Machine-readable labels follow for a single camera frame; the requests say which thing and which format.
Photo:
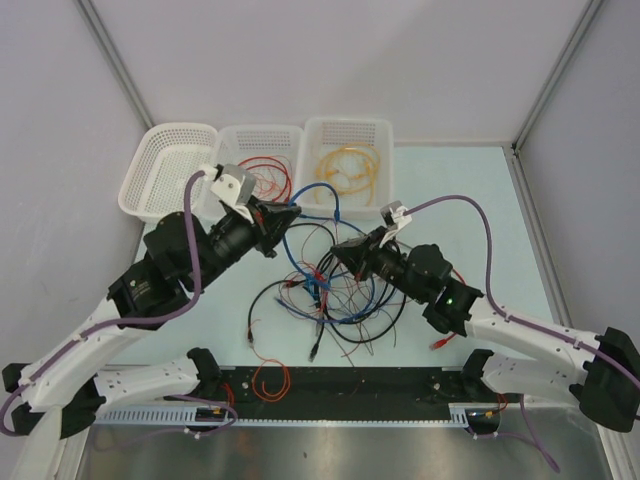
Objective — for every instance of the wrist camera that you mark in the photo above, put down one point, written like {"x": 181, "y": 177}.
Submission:
{"x": 396, "y": 217}
{"x": 226, "y": 187}

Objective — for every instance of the white slotted cable duct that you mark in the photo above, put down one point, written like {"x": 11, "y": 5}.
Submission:
{"x": 180, "y": 415}

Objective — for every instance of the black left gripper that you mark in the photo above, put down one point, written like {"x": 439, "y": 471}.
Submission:
{"x": 264, "y": 222}

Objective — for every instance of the black mounting base plate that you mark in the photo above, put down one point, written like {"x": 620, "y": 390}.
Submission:
{"x": 352, "y": 394}

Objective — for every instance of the cream perforated plastic basket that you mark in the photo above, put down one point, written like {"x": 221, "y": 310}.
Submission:
{"x": 165, "y": 159}

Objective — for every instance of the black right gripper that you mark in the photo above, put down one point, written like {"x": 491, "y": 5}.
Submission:
{"x": 361, "y": 257}

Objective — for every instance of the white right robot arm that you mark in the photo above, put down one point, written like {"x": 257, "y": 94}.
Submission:
{"x": 598, "y": 373}

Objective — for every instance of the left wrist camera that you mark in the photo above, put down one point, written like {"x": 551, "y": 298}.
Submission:
{"x": 226, "y": 187}

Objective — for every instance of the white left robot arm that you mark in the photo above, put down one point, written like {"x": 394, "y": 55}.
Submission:
{"x": 68, "y": 371}

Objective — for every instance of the clear plastic basket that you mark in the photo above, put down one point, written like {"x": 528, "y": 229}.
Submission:
{"x": 349, "y": 161}
{"x": 245, "y": 145}

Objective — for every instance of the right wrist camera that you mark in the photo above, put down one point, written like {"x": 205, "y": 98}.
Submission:
{"x": 396, "y": 217}

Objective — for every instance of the clear right plastic basket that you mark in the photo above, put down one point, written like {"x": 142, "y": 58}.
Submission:
{"x": 349, "y": 161}

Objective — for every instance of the clear middle plastic basket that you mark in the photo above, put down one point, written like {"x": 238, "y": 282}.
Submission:
{"x": 245, "y": 145}

